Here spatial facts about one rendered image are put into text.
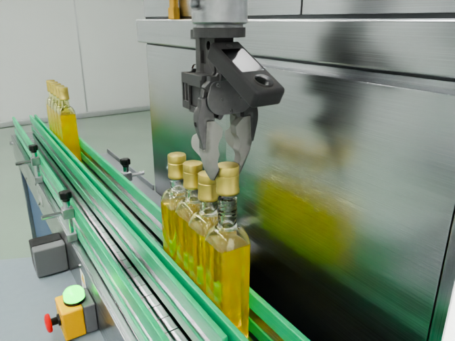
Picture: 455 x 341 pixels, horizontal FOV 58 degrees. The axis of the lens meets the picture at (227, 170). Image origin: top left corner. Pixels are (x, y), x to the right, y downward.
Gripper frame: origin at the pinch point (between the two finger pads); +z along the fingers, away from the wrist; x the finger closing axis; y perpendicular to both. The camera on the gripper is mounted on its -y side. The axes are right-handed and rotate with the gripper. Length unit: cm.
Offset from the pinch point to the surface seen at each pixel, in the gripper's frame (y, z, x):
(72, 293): 30.5, 33.2, 19.3
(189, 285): 6.1, 22.2, 4.0
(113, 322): 15.2, 31.5, 15.3
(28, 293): 51, 43, 27
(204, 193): 4.8, 5.2, 1.3
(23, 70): 585, 42, -39
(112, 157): 108, 30, -14
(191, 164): 10.8, 2.2, 0.3
